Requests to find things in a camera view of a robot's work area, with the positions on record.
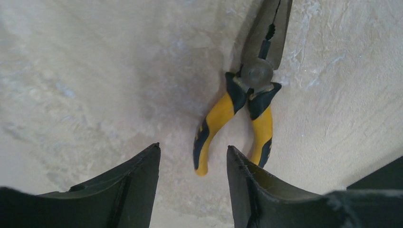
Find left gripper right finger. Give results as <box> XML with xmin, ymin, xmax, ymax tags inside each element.
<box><xmin>227</xmin><ymin>146</ymin><xmax>403</xmax><ymax>228</ymax></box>

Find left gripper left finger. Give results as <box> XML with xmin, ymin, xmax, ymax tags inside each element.
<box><xmin>0</xmin><ymin>143</ymin><xmax>161</xmax><ymax>228</ymax></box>

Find yellow black needle-nose pliers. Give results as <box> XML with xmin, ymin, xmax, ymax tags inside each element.
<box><xmin>193</xmin><ymin>0</ymin><xmax>292</xmax><ymax>176</ymax></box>

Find black box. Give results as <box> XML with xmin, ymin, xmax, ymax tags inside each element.
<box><xmin>346</xmin><ymin>157</ymin><xmax>403</xmax><ymax>190</ymax></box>

